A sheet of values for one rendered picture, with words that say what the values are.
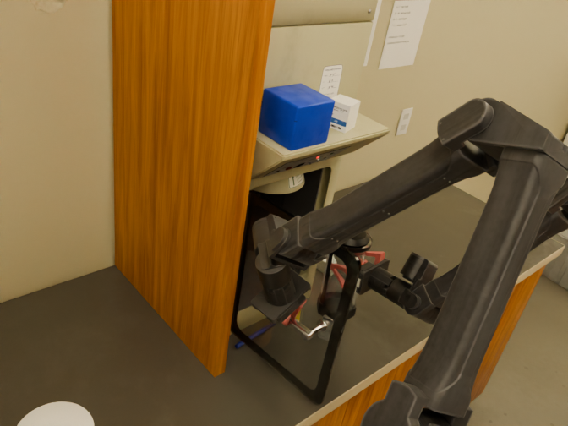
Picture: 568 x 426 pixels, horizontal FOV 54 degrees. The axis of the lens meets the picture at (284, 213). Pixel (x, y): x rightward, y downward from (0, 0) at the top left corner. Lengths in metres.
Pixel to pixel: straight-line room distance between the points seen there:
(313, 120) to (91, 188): 0.69
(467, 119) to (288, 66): 0.50
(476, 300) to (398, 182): 0.22
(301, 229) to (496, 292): 0.36
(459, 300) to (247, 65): 0.52
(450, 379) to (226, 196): 0.58
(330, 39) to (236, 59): 0.28
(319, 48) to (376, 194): 0.45
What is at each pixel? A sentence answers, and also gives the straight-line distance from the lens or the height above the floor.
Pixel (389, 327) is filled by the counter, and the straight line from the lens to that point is 1.59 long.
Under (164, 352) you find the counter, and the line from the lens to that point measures 1.40.
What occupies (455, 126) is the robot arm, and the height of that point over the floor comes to 1.72.
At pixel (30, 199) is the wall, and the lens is 1.47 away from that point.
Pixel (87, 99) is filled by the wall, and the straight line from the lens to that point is 1.42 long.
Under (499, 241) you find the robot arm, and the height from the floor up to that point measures 1.65.
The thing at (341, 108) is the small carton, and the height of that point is 1.56.
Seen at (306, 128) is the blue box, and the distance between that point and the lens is 1.06.
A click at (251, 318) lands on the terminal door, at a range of 1.30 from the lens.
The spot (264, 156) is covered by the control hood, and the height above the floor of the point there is 1.48.
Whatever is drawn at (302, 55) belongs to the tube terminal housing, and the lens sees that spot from 1.14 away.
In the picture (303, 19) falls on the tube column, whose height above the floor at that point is 1.72.
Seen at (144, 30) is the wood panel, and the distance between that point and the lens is 1.22.
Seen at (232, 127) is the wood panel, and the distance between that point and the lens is 1.00.
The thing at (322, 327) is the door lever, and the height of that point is 1.20.
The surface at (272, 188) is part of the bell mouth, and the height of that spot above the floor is 1.33.
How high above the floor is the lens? 1.96
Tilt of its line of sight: 31 degrees down
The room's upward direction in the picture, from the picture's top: 10 degrees clockwise
